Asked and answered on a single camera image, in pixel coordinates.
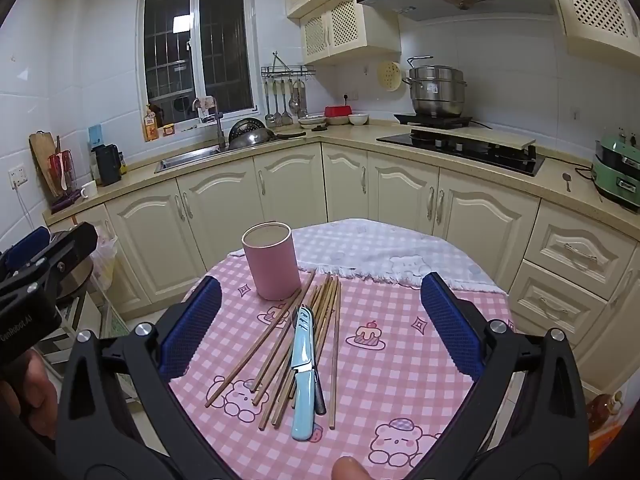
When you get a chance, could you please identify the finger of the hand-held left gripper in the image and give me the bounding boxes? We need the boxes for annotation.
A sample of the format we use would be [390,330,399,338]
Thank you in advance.
[0,222,98,302]
[0,226,52,281]

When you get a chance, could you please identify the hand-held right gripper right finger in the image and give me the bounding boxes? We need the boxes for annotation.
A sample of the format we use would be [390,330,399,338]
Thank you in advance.
[407,272,591,480]

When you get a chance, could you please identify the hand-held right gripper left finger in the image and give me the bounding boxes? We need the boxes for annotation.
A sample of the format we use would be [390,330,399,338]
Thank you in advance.
[55,275,236,480]

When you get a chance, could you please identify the pink cup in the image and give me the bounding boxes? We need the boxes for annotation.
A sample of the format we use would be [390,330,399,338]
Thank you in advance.
[241,221,302,302]

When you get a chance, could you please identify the light blue sheathed knife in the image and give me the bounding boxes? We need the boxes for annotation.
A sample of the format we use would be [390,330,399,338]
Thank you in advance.
[291,305,321,442]

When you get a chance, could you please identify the bundle of wooden chopsticks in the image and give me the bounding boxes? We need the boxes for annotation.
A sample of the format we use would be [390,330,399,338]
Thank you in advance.
[204,270,343,432]

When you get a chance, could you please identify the dark plastic spork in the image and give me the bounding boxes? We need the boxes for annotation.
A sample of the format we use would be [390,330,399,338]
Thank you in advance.
[289,304,328,417]

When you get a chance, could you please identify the person's left hand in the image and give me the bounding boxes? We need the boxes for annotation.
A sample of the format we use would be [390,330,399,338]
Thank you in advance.
[0,347,58,441]

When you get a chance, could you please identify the person's right hand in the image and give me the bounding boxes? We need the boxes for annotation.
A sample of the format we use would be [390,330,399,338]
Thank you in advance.
[334,456,368,480]

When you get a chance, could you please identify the plastic bag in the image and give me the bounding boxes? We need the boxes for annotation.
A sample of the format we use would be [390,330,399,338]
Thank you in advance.
[90,232,121,293]

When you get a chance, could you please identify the metal pot with glass lid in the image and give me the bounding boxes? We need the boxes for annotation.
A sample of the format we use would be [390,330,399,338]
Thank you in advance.
[50,255,96,307]

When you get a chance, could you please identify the purple cup rack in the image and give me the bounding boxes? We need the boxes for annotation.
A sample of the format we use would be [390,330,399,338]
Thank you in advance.
[50,190,83,213]

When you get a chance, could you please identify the red cup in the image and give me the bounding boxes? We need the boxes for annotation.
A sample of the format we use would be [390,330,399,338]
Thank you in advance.
[62,150,77,192]
[47,152,63,193]

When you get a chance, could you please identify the pink checked tablecloth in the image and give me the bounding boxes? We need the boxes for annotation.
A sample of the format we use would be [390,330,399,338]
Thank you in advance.
[167,255,518,480]

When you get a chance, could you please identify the wooden cutting board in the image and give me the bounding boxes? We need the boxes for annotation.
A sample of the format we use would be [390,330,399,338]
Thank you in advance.
[28,131,63,198]

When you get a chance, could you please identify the black kettle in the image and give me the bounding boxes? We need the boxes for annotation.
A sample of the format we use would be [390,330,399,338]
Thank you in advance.
[95,144,123,187]

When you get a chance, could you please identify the cream drawer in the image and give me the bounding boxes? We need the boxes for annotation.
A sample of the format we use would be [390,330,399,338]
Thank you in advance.
[505,260,613,348]
[522,200,638,301]

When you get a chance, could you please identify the white fringed bear cloth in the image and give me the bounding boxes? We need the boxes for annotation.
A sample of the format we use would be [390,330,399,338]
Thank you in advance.
[227,217,506,293]

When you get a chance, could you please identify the yellow bottle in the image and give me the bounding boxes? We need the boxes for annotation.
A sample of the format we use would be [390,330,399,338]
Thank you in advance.
[142,104,160,142]

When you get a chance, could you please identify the stainless steel sink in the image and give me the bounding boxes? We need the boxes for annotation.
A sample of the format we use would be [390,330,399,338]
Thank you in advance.
[154,146,228,175]

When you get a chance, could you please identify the cream base cabinets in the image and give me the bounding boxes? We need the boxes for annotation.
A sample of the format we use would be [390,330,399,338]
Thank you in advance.
[45,135,640,396]

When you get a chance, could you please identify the amber bottle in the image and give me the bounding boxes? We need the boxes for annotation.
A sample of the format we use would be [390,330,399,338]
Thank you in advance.
[585,390,626,436]

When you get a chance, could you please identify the black gas hob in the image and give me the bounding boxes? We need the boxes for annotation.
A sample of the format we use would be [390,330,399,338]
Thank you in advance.
[376,132,546,177]

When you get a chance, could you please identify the metal faucet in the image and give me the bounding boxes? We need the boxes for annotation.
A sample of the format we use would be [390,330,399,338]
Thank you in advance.
[192,97,227,153]

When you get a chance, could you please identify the beige board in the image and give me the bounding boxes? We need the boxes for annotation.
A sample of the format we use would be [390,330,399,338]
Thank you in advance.
[410,127,537,151]

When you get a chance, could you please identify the metal wok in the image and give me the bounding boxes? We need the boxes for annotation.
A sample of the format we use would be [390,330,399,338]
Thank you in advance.
[230,129,307,151]

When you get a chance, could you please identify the black induction cooker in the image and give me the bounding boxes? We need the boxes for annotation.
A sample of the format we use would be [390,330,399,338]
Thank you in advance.
[393,112,474,128]

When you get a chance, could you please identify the metal colander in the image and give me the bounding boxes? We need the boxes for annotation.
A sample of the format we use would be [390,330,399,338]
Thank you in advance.
[227,117,268,148]

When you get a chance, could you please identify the green electric cooker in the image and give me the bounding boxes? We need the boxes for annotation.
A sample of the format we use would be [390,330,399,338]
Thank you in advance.
[591,132,640,211]

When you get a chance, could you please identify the stainless steel steamer pot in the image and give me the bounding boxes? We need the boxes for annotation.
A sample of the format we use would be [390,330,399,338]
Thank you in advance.
[402,56,468,117]

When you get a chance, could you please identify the white framed window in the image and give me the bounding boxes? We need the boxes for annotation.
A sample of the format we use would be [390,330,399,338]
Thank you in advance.
[137,0,260,123]

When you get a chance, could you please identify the round cream steamer plate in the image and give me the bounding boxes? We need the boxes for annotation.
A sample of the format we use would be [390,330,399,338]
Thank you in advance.
[376,60,403,92]

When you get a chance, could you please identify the cream lattice door cabinet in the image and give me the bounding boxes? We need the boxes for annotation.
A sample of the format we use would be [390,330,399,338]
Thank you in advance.
[300,0,402,66]

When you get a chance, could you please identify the large cream lattice cabinet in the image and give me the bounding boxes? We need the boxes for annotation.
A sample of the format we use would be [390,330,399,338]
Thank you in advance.
[542,0,640,58]

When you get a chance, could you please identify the wall utensil rack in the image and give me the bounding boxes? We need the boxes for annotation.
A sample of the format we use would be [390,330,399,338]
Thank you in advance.
[261,51,317,81]

